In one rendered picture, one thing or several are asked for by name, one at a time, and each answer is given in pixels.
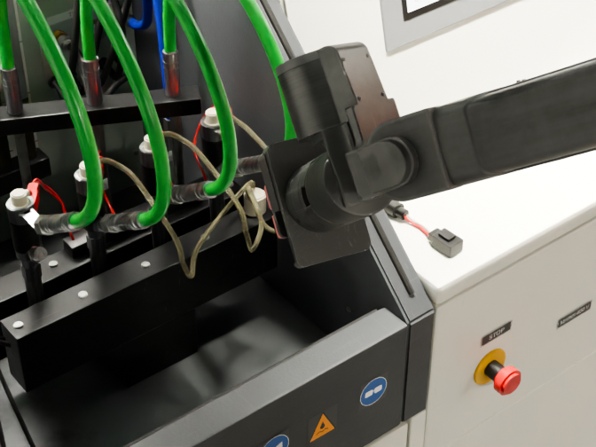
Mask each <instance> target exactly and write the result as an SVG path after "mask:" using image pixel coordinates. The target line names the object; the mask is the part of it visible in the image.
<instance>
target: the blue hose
mask: <svg viewBox="0 0 596 447"><path fill-rule="evenodd" d="M162 5H163V0H143V18H142V20H136V19H131V20H130V21H129V26H130V27H131V28H133V29H134V30H146V29H148V28H149V27H150V26H151V24H152V21H153V6H154V12H155V19H156V27H157V34H158V42H159V50H160V58H161V73H162V82H163V89H165V81H164V69H163V62H162V60H163V57H162V50H163V49H164V43H163V25H162Z"/></svg>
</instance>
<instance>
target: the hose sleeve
mask: <svg viewBox="0 0 596 447"><path fill-rule="evenodd" d="M77 213H80V212H67V213H64V214H54V215H49V216H45V217H43V219H42V220H41V222H40V227H41V229H42V231H43V232H45V233H49V234H55V233H60V232H73V231H79V230H81V229H82V228H80V229H75V228H74V227H72V225H71V224H70V218H71V216H72V215H74V214H77Z"/></svg>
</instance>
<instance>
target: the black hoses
mask: <svg viewBox="0 0 596 447"><path fill-rule="evenodd" d="M110 1H111V4H112V6H113V9H114V15H115V18H116V19H117V21H118V23H119V25H120V27H121V29H122V32H123V33H124V34H125V36H126V27H125V23H126V20H127V17H128V14H129V8H130V6H131V2H132V0H124V2H123V6H122V9H121V7H120V4H119V1H118V0H110ZM80 24H81V22H80V1H79V0H74V13H73V26H72V37H71V43H69V44H68V45H67V48H68V49H69V50H70V57H69V68H70V70H71V73H72V75H73V77H74V80H75V83H76V85H77V88H78V90H79V92H80V94H81V95H82V96H84V95H86V89H85V81H84V77H83V70H82V53H81V51H80V49H79V48H78V44H79V34H80ZM102 32H103V26H102V24H101V22H100V20H99V19H98V18H97V23H96V28H95V33H94V39H95V48H96V56H97V55H98V49H99V45H100V40H101V36H102ZM126 39H127V36H126ZM114 61H115V62H116V63H117V67H116V71H114V70H113V69H112V64H113V62H114ZM76 62H77V64H78V67H79V71H80V75H81V78H82V85H81V84H80V82H79V79H78V78H77V73H76V72H75V70H76ZM98 64H99V68H100V69H103V70H102V73H101V76H100V81H101V88H102V87H103V86H104V84H105V83H106V79H107V77H108V75H109V76H110V77H111V78H112V79H113V80H115V82H114V83H113V84H112V85H111V86H110V87H109V89H108V90H107V91H106V92H105V93H104V94H103V95H102V96H105V95H113V94H114V93H115V92H116V90H117V89H118V88H119V87H120V86H121V85H122V84H124V83H125V82H126V81H128V78H127V76H126V74H124V75H122V72H123V67H122V64H121V62H120V60H119V58H118V56H117V54H116V52H115V50H114V47H113V45H112V44H111V47H110V50H109V52H108V55H107V58H101V59H100V60H99V61H98ZM48 85H49V86H50V87H51V88H53V89H54V88H55V89H56V91H57V93H58V94H59V97H60V98H61V100H63V99H64V97H63V95H62V92H61V90H60V87H59V85H58V82H57V80H56V78H55V76H53V77H51V78H50V79H49V81H48Z"/></svg>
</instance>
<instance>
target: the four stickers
mask: <svg viewBox="0 0 596 447"><path fill-rule="evenodd" d="M387 384H388V372H385V373H383V374H382V375H380V376H378V377H377V378H375V379H373V380H370V381H368V382H367V383H365V384H364V385H362V386H361V389H360V399H359V409H358V411H359V412H360V411H362V410H363V409H364V408H366V407H368V406H370V405H372V404H374V403H376V402H378V401H380V400H381V399H382V398H384V397H386V393H387ZM336 424H337V404H336V405H334V406H332V407H330V408H329V409H327V410H325V411H323V412H321V413H319V414H318V415H317V416H315V417H313V418H311V419H310V420H309V425H308V445H309V444H311V443H314V442H315V441H316V440H318V439H319V438H321V437H323V436H325V435H327V434H329V433H330V432H332V431H334V430H335V429H336ZM259 447H290V442H289V428H288V429H287V430H285V431H283V432H282V433H280V434H278V435H276V436H274V437H273V438H271V439H270V440H268V441H267V442H265V443H263V444H261V445H259Z"/></svg>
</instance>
